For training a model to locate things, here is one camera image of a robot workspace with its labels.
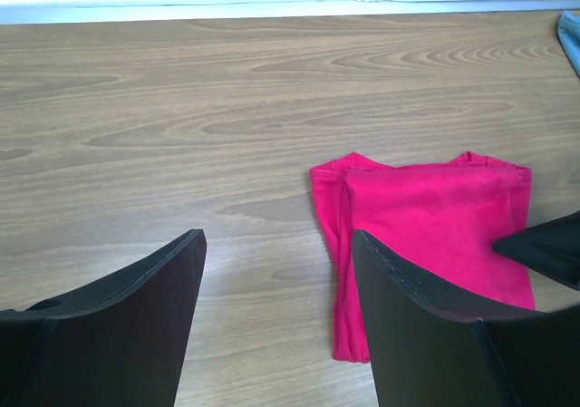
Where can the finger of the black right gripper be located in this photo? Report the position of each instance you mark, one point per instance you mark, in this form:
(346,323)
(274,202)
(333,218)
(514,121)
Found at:
(551,249)

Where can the aluminium frame rail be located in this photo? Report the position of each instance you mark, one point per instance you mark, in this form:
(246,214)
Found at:
(103,11)

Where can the grey blue folded t shirt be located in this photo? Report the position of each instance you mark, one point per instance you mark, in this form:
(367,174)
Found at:
(568,33)

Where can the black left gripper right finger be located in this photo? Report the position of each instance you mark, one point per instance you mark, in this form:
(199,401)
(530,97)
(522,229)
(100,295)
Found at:
(433,343)

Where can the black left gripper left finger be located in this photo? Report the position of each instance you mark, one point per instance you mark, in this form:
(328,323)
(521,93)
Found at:
(120,340)

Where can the magenta t shirt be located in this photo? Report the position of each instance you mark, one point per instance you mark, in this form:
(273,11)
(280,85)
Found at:
(443,217)

